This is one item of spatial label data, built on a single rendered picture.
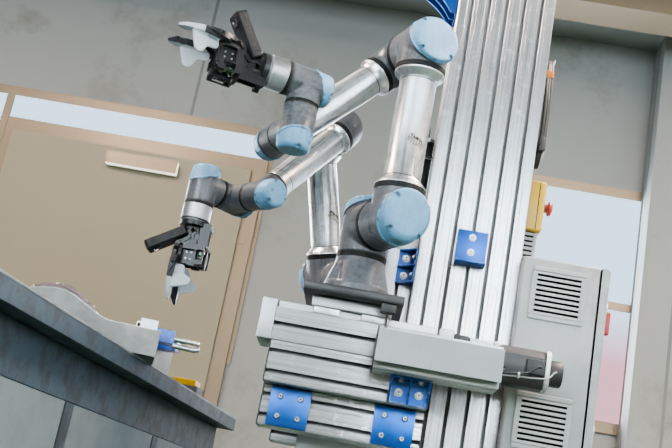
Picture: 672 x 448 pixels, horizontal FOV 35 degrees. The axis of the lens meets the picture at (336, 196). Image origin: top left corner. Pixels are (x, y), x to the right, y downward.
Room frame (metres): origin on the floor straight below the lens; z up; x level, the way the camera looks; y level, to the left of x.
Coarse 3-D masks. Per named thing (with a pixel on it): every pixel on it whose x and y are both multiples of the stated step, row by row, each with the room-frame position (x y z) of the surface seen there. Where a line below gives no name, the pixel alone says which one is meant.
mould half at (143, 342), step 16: (32, 288) 2.13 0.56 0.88; (48, 288) 2.14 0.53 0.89; (64, 304) 2.14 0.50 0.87; (80, 304) 2.15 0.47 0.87; (96, 320) 2.15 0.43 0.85; (112, 320) 2.16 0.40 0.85; (112, 336) 2.16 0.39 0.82; (128, 336) 2.16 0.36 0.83; (144, 336) 2.17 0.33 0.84; (144, 352) 2.17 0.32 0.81
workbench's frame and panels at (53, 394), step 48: (0, 288) 1.50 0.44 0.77; (0, 336) 1.66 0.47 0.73; (48, 336) 1.84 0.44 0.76; (96, 336) 1.93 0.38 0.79; (0, 384) 1.71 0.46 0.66; (48, 384) 1.90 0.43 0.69; (96, 384) 2.15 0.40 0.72; (144, 384) 2.38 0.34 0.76; (0, 432) 1.76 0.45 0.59; (48, 432) 1.96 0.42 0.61; (96, 432) 2.22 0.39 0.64; (144, 432) 2.56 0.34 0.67; (192, 432) 3.02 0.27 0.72
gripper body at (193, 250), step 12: (192, 228) 2.63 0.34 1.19; (204, 228) 2.62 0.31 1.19; (180, 240) 2.63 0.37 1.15; (192, 240) 2.62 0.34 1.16; (204, 240) 2.61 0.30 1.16; (180, 252) 2.60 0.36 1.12; (192, 252) 2.61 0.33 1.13; (204, 252) 2.63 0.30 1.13; (192, 264) 2.61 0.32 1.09; (204, 264) 2.64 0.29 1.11
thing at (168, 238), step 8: (184, 224) 2.62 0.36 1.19; (168, 232) 2.62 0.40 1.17; (176, 232) 2.62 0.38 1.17; (184, 232) 2.61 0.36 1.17; (144, 240) 2.63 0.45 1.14; (152, 240) 2.62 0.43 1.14; (160, 240) 2.62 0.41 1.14; (168, 240) 2.62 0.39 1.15; (152, 248) 2.63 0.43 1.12; (160, 248) 2.64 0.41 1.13
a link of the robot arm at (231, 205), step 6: (228, 186) 2.65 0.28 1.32; (234, 186) 2.66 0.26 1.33; (240, 186) 2.63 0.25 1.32; (228, 192) 2.65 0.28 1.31; (234, 192) 2.64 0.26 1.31; (228, 198) 2.65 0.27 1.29; (234, 198) 2.64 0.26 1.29; (222, 204) 2.66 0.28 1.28; (228, 204) 2.66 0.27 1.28; (234, 204) 2.65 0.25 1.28; (240, 204) 2.63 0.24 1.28; (222, 210) 2.69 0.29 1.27; (228, 210) 2.69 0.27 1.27; (234, 210) 2.67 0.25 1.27; (240, 210) 2.66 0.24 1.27; (246, 210) 2.65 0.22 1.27; (234, 216) 2.72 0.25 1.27; (240, 216) 2.72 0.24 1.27; (246, 216) 2.72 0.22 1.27
